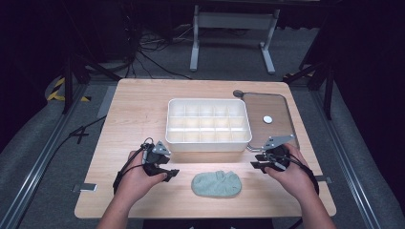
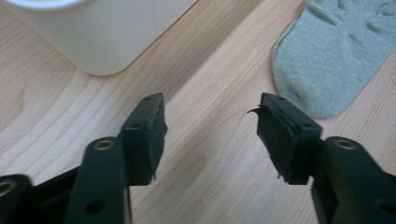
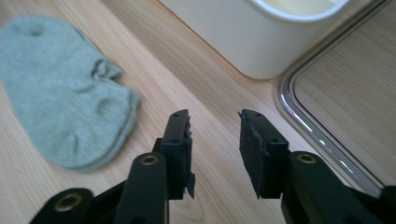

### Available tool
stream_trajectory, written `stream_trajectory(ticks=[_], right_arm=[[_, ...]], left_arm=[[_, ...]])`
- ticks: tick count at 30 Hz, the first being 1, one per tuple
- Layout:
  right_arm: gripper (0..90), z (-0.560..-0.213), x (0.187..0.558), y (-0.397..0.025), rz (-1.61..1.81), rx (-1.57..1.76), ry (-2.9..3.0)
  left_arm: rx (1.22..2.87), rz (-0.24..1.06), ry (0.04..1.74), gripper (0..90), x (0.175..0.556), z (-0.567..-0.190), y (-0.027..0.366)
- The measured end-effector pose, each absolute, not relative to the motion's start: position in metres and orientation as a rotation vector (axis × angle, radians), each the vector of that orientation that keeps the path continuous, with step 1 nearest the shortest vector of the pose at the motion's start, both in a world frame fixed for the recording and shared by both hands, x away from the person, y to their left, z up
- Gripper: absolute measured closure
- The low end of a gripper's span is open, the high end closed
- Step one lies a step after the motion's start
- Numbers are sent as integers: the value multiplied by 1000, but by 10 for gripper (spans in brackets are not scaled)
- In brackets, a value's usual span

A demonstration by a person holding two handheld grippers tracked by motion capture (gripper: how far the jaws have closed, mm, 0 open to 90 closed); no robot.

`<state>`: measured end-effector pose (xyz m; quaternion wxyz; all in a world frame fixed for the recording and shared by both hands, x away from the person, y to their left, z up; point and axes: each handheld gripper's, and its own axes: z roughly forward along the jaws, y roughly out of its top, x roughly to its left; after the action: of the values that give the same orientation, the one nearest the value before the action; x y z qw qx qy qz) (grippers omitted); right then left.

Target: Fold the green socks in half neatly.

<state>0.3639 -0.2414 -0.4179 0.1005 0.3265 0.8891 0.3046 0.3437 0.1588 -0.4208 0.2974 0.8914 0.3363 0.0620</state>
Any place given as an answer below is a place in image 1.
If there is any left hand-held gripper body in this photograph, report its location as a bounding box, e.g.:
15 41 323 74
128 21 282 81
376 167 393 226
141 140 172 177

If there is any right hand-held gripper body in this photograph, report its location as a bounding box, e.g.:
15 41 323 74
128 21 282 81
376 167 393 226
261 134 297 174

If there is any light green sock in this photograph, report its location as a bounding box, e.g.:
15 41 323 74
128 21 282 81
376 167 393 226
190 170 243 198

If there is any white divided storage box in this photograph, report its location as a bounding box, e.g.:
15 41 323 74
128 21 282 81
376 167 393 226
164 97 253 153

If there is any person's left hand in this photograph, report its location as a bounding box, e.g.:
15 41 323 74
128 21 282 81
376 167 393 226
121 150 168 204

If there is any person's right hand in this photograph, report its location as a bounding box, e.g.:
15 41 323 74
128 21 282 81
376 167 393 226
264 142 315 204

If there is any clear box lid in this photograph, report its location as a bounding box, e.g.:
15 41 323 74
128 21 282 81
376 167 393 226
232 89 301 153

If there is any black tripod stand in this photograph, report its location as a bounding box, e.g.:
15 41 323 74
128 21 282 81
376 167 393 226
282 59 336 121
61 52 122 115

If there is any yellow and black floor tape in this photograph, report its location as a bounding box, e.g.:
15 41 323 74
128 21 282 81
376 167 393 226
46 76 93 103

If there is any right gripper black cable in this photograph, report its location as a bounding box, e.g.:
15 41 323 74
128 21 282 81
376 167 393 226
263 152 320 196

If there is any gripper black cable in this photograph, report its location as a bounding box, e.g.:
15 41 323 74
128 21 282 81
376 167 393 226
112 136 155 196
263 152 320 196

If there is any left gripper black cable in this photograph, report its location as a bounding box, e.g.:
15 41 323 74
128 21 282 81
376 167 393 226
112 136 155 196

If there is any aluminium floor rail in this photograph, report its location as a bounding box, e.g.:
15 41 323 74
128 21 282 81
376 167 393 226
309 90 384 229
0 81 91 229

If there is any black floor cable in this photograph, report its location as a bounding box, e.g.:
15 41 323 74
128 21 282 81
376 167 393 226
44 114 108 170

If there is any bundle of black floor cables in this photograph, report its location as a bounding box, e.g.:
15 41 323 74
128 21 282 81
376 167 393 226
123 17 194 81

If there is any grey metal stand frame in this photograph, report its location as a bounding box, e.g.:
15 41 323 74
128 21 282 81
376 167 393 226
189 4 282 76

